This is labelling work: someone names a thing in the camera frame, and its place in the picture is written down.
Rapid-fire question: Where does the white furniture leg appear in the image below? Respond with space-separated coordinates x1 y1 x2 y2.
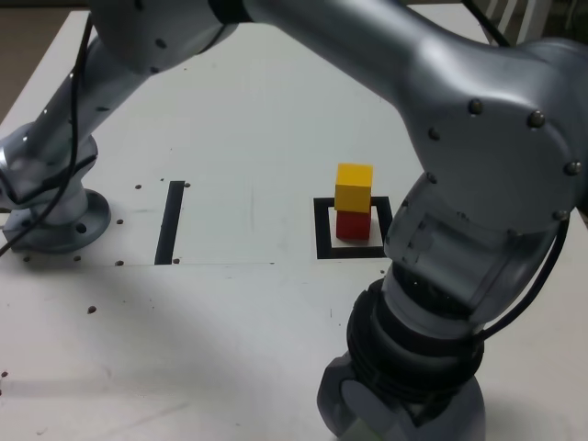
516 0 551 45
492 0 519 34

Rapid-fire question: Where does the red cube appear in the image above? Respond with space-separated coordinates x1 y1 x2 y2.
335 209 371 241

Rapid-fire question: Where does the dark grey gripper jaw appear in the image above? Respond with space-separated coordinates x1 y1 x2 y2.
316 356 359 440

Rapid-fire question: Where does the yellow cube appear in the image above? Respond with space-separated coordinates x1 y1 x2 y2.
334 163 374 213

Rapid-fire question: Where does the black tape square outline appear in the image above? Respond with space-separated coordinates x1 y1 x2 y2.
313 196 394 261

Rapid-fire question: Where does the black tape strip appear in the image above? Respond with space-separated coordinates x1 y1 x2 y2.
153 180 186 266

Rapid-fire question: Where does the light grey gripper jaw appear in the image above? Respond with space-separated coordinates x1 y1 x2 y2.
339 375 488 441

